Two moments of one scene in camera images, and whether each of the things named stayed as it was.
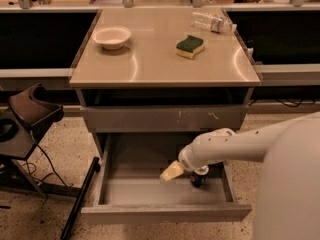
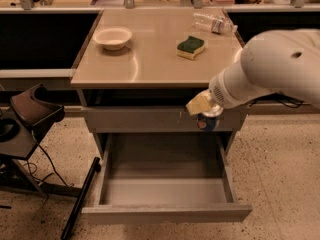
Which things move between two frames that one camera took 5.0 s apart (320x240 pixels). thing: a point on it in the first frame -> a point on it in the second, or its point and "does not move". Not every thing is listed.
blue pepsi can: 198,180 -> 210,119
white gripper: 187,160 -> 219,91
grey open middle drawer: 132,192 does not move
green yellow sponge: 189,46 does not move
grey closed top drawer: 160,118 does not move
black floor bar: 81,199 does not move
